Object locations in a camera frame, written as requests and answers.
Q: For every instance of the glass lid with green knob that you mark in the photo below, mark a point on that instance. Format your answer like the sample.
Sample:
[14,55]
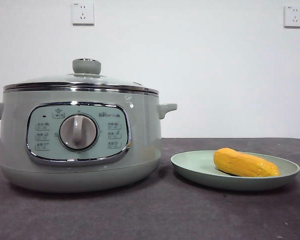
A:
[86,67]

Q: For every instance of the yellow corn cob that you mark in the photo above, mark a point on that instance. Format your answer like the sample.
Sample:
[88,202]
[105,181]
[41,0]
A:
[245,162]

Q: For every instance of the pale green electric steamer pot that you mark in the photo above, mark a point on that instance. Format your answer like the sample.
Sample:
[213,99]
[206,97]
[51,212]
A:
[140,140]

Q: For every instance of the pale green round plate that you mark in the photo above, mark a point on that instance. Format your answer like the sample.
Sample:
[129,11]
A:
[195,165]

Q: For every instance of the white wall socket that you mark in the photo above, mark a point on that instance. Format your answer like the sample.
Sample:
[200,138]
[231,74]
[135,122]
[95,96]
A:
[83,13]
[294,16]

